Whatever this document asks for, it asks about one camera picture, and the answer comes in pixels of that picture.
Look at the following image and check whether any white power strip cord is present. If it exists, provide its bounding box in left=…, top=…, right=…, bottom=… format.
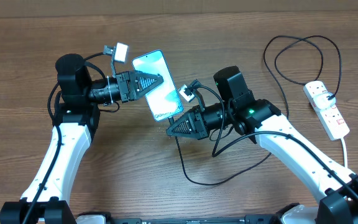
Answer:
left=340, top=138, right=349, bottom=169

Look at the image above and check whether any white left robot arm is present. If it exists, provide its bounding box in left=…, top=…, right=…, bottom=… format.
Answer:
left=0, top=54, right=163, bottom=223

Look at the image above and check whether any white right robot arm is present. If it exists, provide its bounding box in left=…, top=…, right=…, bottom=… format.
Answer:
left=167, top=66, right=358, bottom=223

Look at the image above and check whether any white power strip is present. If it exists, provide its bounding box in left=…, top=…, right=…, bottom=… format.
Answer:
left=303, top=81, right=350, bottom=141

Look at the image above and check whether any black charger cable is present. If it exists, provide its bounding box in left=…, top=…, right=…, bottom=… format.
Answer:
left=168, top=35, right=342, bottom=187

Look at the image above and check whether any Samsung Galaxy smartphone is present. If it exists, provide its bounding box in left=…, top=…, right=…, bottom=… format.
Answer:
left=132, top=50, right=183, bottom=121

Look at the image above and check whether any white charger plug adapter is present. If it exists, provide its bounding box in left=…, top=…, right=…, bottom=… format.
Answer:
left=311, top=92, right=336, bottom=111

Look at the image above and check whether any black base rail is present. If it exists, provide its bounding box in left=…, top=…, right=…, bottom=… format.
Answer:
left=73, top=203, right=319, bottom=224

